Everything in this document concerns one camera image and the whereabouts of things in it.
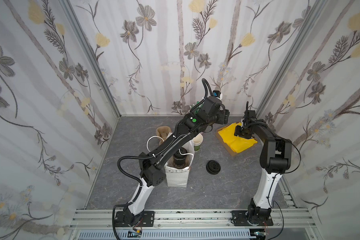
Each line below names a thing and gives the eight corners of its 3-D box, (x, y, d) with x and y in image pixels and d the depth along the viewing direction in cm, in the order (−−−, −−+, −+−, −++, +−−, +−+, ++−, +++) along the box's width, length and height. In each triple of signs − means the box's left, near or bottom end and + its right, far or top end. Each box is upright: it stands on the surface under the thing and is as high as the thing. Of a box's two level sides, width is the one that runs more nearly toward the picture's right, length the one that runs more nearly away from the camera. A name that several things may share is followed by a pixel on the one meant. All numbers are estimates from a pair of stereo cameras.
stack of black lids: (206, 174, 91) (207, 172, 89) (205, 162, 97) (206, 160, 94) (220, 174, 92) (221, 172, 89) (218, 162, 97) (219, 160, 94)
